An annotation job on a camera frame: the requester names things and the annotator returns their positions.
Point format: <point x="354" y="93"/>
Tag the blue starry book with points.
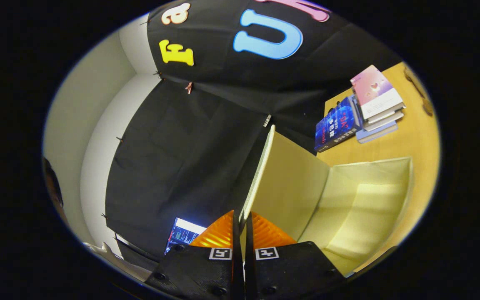
<point x="338" y="123"/>

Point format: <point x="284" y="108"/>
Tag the small red clip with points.
<point x="188" y="87"/>

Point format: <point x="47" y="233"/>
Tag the brown plush toy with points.
<point x="421" y="93"/>

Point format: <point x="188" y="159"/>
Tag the grey spine book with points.
<point x="386" y="120"/>

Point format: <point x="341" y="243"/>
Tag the pale green storage box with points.
<point x="290" y="183"/>

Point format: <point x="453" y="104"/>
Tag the pale blue book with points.
<point x="377" y="132"/>

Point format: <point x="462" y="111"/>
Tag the pink cover book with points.
<point x="373" y="89"/>

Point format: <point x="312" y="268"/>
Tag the small white clip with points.
<point x="267" y="120"/>

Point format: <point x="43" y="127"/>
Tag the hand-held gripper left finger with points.
<point x="237" y="266"/>

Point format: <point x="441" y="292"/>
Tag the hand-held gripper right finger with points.
<point x="248" y="271"/>

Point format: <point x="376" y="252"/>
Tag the computer screen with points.
<point x="183" y="235"/>

